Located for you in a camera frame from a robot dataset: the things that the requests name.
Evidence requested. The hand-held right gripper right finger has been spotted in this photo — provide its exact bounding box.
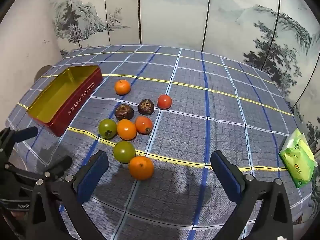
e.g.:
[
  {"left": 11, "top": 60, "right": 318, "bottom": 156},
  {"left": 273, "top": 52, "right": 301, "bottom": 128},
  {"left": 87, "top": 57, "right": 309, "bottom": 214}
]
[{"left": 210, "top": 150, "right": 293, "bottom": 240}]

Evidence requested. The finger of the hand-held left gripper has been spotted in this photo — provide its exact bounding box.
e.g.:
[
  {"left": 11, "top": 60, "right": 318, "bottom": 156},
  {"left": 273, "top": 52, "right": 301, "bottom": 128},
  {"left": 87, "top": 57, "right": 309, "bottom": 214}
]
[
  {"left": 14, "top": 127, "right": 39, "bottom": 143},
  {"left": 37, "top": 155, "right": 73, "bottom": 180}
]

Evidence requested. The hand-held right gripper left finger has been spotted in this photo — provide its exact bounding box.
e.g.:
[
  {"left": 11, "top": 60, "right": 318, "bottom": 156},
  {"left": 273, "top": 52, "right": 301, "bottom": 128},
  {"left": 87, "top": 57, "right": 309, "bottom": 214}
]
[{"left": 26, "top": 150, "right": 110, "bottom": 240}]

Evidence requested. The green tomato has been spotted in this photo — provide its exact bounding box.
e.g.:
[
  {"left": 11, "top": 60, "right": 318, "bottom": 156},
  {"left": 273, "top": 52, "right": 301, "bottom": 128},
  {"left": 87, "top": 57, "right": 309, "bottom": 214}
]
[
  {"left": 113, "top": 141, "right": 136, "bottom": 163},
  {"left": 98, "top": 119, "right": 118, "bottom": 140}
]

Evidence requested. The red and gold tin box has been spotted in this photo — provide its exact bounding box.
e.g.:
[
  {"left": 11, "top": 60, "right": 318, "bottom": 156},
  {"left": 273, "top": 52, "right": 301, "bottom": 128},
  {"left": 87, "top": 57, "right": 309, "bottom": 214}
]
[{"left": 27, "top": 65, "right": 104, "bottom": 137}]

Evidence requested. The orange mandarin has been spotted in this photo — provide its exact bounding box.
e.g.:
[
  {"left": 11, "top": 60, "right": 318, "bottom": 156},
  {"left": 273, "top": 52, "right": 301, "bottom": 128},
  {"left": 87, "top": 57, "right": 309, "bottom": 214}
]
[
  {"left": 114, "top": 79, "right": 131, "bottom": 95},
  {"left": 128, "top": 156, "right": 155, "bottom": 180}
]

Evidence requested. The orange tomato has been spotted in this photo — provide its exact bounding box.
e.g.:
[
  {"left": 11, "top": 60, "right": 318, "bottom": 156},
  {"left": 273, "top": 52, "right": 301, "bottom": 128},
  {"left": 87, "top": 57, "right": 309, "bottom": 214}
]
[{"left": 117, "top": 119, "right": 137, "bottom": 141}]

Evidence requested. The brown wrinkled passion fruit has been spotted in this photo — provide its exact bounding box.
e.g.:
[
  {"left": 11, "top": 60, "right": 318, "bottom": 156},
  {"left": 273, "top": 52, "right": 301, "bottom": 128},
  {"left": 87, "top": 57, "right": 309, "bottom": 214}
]
[
  {"left": 115, "top": 104, "right": 134, "bottom": 121},
  {"left": 138, "top": 99, "right": 155, "bottom": 115}
]

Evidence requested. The orange-red tomato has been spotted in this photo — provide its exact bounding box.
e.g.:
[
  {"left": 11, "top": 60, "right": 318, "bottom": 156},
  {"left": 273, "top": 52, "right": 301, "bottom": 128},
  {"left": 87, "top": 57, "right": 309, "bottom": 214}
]
[{"left": 135, "top": 116, "right": 153, "bottom": 134}]

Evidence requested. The red tomato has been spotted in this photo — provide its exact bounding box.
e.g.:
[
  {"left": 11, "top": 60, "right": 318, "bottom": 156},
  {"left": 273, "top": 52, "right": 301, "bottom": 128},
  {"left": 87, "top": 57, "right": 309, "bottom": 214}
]
[{"left": 157, "top": 94, "right": 172, "bottom": 110}]

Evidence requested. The blue checked tablecloth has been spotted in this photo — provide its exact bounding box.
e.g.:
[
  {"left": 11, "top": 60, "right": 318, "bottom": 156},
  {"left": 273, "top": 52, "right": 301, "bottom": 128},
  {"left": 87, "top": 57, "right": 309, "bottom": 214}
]
[{"left": 5, "top": 44, "right": 314, "bottom": 240}]

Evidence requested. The round brown stool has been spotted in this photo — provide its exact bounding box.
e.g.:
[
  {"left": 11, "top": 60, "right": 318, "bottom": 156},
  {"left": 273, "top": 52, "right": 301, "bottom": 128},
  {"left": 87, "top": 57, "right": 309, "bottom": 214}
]
[{"left": 34, "top": 65, "right": 53, "bottom": 83}]

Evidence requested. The green tissue packet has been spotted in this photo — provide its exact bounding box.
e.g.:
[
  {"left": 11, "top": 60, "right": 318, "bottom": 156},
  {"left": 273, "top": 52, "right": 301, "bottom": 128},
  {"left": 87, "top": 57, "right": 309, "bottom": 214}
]
[{"left": 279, "top": 128, "right": 318, "bottom": 189}]

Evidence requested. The painted landscape folding screen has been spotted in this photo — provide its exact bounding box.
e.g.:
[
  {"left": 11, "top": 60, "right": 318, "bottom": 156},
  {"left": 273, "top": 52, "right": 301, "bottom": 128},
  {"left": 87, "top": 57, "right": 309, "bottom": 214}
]
[{"left": 49, "top": 0, "right": 320, "bottom": 155}]

